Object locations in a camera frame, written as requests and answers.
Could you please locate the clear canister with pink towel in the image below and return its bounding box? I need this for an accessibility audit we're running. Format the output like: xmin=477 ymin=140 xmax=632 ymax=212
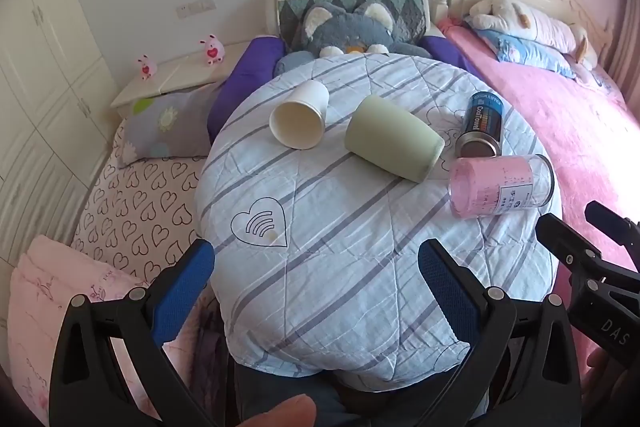
xmin=448 ymin=154 xmax=555 ymax=220

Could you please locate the heart print bed sheet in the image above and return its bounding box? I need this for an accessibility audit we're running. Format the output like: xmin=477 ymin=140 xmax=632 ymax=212
xmin=70 ymin=127 xmax=221 ymax=298

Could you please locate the pink bedspread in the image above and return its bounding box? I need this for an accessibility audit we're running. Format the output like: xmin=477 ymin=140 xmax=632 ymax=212
xmin=435 ymin=19 xmax=640 ymax=358

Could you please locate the grey cat plush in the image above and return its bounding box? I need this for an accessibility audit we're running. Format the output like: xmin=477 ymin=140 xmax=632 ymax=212
xmin=274 ymin=3 xmax=435 ymax=75

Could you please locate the grey flower pillow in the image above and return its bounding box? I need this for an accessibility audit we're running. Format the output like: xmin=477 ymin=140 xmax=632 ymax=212
xmin=116 ymin=87 xmax=226 ymax=168

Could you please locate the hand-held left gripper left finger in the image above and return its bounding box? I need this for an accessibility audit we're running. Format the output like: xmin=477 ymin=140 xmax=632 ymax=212
xmin=48 ymin=239 xmax=221 ymax=427

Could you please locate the white paper cup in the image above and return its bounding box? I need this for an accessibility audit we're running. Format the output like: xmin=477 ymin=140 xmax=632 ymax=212
xmin=269 ymin=80 xmax=331 ymax=151

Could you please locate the light blue pillow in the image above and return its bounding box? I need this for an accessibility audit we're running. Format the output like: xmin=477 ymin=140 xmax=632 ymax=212
xmin=475 ymin=27 xmax=578 ymax=80

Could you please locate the pale green cup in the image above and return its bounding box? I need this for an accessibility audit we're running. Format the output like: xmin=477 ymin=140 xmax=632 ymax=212
xmin=344 ymin=95 xmax=445 ymax=183

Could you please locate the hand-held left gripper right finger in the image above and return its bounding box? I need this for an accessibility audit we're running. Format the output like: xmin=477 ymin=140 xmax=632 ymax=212
xmin=417 ymin=237 xmax=584 ymax=427

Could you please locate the dark blue canister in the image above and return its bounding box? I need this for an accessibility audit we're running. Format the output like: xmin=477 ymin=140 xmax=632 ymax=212
xmin=454 ymin=91 xmax=503 ymax=158

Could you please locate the folded pink blanket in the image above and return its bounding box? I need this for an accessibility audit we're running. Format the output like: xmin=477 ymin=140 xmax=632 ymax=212
xmin=7 ymin=234 xmax=221 ymax=427

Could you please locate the cream nightstand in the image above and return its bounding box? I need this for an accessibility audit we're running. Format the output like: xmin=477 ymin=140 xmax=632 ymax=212
xmin=110 ymin=41 xmax=251 ymax=108

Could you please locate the purple pillow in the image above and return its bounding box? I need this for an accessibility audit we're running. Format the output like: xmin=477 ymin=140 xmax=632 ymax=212
xmin=207 ymin=34 xmax=468 ymax=142

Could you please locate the striped light blue quilt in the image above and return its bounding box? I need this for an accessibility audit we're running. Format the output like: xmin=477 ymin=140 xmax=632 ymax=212
xmin=195 ymin=53 xmax=566 ymax=395

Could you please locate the dark grey cloth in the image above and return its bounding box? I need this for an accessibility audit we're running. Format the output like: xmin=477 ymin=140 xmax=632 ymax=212
xmin=232 ymin=352 xmax=451 ymax=427

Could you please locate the white wall socket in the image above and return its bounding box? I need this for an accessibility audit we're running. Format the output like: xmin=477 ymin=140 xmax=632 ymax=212
xmin=176 ymin=0 xmax=216 ymax=18

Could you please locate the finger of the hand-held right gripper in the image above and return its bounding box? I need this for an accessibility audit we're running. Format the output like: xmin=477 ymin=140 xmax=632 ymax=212
xmin=535 ymin=212 xmax=606 ymax=283
xmin=585 ymin=201 xmax=640 ymax=258

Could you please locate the person's left hand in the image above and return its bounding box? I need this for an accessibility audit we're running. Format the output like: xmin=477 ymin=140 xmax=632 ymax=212
xmin=239 ymin=394 xmax=317 ymax=427

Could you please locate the pink bunny toy with heart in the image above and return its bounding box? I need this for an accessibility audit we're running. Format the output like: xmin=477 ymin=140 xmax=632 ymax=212
xmin=198 ymin=34 xmax=224 ymax=66

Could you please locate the white wardrobe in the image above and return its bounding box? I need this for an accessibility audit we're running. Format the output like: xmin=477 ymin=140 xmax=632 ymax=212
xmin=0 ymin=0 xmax=118 ymax=258

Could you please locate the triangle patterned cushion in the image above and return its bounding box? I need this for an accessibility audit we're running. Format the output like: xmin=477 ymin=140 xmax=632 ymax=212
xmin=274 ymin=0 xmax=430 ymax=45

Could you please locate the white dog plush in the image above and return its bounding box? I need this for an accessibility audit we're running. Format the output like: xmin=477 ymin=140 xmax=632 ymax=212
xmin=465 ymin=0 xmax=598 ymax=68

